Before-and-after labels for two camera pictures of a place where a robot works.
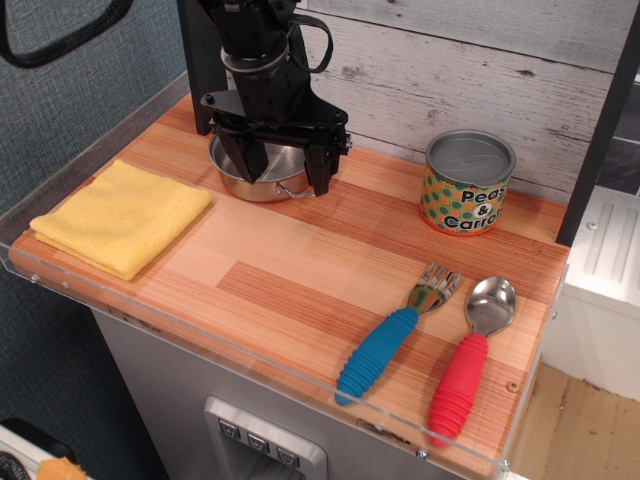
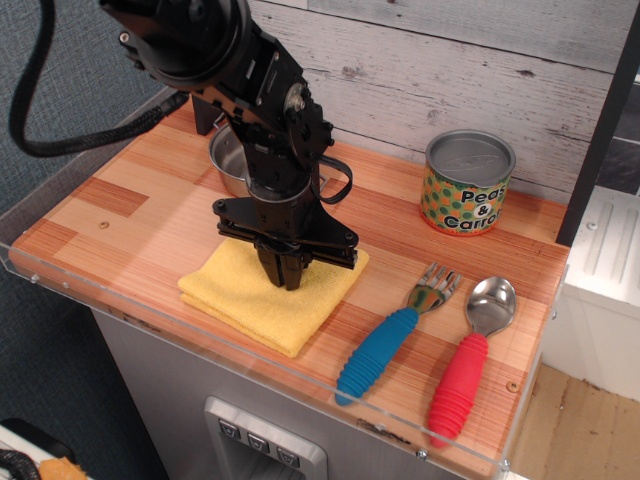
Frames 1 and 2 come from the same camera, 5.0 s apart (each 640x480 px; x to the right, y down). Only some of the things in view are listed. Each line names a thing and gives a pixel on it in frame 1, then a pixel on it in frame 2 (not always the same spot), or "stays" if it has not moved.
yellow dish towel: x=121 y=219 → x=228 y=286
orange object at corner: x=60 y=468 stays
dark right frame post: x=615 y=102 stays
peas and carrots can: x=465 y=181 stays
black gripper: x=278 y=102 → x=287 y=213
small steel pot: x=284 y=176 stays
